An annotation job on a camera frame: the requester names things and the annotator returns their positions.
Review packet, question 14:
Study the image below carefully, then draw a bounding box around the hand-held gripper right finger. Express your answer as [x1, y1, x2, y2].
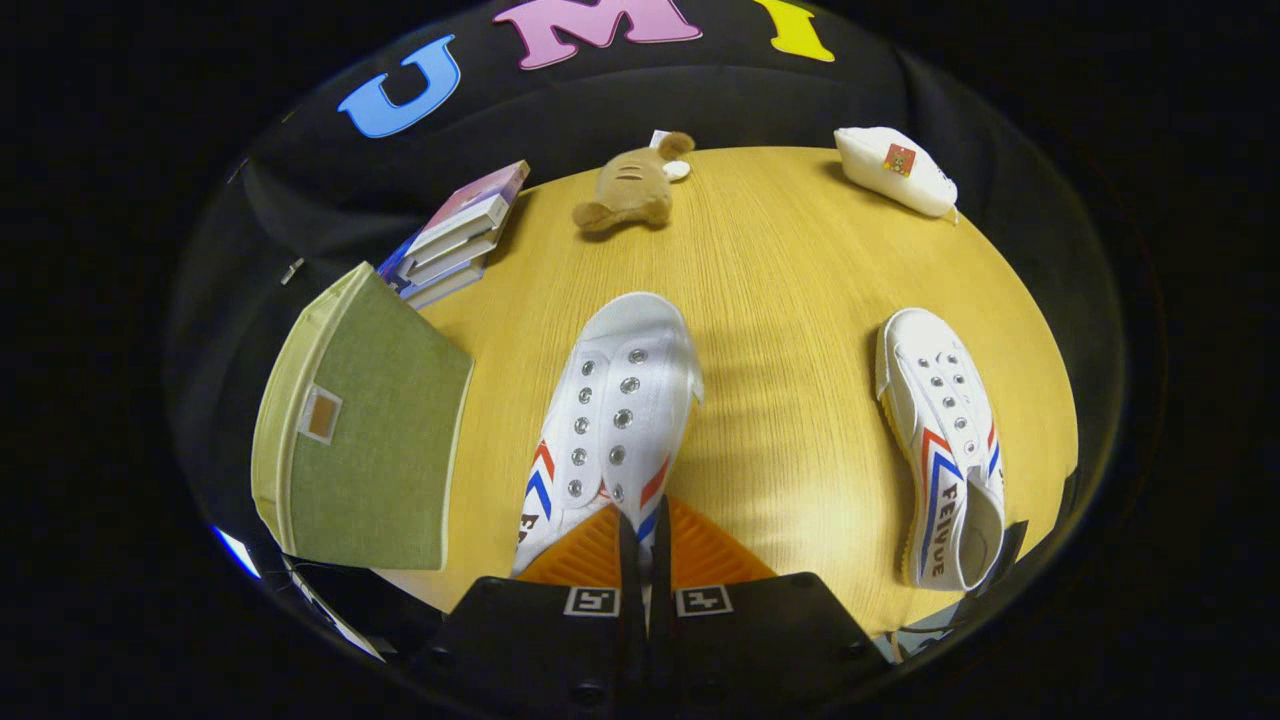
[648, 495, 893, 719]

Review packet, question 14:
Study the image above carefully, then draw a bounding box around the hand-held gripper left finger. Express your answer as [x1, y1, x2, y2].
[420, 503, 646, 719]

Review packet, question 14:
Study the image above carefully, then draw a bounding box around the white striped canvas shoe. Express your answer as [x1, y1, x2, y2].
[510, 290, 706, 581]
[875, 307, 1008, 593]

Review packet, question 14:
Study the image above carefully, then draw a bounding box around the green fabric storage box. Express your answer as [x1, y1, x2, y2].
[250, 262, 476, 573]

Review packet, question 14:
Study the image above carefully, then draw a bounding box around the pale blue book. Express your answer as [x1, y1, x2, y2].
[385, 255, 491, 311]

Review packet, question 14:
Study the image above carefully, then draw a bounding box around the white paperback book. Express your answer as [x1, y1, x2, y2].
[400, 228, 501, 286]

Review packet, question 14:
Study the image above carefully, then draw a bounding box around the dark blue cover book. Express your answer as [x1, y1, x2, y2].
[377, 232, 421, 299]

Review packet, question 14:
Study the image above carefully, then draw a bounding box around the brown plush toy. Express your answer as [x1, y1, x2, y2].
[572, 130, 696, 236]

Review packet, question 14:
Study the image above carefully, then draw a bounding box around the pink cover book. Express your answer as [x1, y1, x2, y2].
[405, 160, 531, 263]

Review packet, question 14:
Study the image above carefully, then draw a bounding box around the white plush toy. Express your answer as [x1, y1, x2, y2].
[833, 125, 961, 223]

